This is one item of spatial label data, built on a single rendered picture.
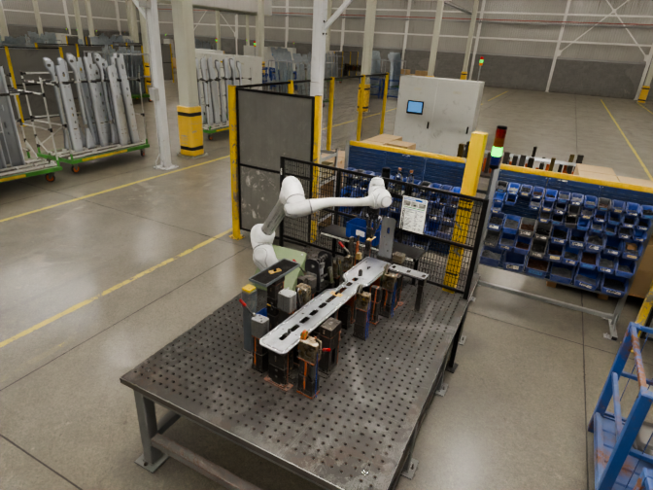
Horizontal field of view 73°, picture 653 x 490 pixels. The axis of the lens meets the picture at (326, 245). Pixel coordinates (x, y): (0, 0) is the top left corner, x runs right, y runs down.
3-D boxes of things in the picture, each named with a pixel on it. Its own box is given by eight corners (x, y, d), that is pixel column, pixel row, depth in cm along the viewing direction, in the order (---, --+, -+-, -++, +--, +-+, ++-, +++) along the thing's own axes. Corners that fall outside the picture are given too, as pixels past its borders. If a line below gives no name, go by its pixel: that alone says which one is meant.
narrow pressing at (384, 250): (391, 259, 351) (395, 219, 337) (377, 255, 357) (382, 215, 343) (391, 259, 352) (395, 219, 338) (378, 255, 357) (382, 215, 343)
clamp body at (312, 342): (314, 402, 248) (317, 350, 233) (292, 392, 255) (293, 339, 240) (324, 391, 256) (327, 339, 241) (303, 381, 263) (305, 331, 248)
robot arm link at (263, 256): (261, 277, 351) (251, 266, 332) (257, 258, 360) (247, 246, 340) (281, 270, 349) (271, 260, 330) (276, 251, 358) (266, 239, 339)
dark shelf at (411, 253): (415, 262, 348) (415, 259, 347) (319, 233, 390) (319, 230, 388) (425, 253, 365) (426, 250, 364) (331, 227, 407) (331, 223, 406)
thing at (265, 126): (320, 258, 572) (329, 95, 489) (315, 262, 561) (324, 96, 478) (236, 234, 625) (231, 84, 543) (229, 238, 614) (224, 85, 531)
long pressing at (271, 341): (287, 358, 237) (287, 355, 236) (255, 342, 247) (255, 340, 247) (393, 264, 345) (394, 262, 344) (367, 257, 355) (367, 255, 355)
